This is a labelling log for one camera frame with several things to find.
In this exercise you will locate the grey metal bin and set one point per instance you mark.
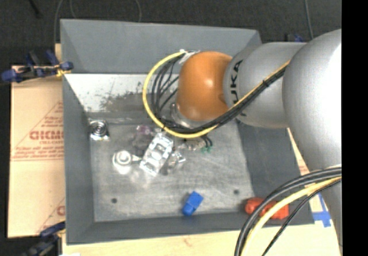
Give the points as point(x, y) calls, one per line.
point(201, 185)

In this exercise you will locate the orange plastic block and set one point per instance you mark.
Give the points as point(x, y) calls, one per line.
point(253, 205)

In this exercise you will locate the clear round glass lid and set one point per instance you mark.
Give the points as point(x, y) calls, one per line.
point(123, 159)

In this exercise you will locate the blue plastic block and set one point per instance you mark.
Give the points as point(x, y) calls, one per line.
point(192, 203)

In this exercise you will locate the brown cardboard board, red print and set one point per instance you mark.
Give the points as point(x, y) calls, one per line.
point(34, 162)

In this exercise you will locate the purple tinted clear glass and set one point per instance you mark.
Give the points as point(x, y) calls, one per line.
point(142, 136)

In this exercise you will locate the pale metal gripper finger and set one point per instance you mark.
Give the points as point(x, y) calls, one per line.
point(179, 156)
point(172, 164)

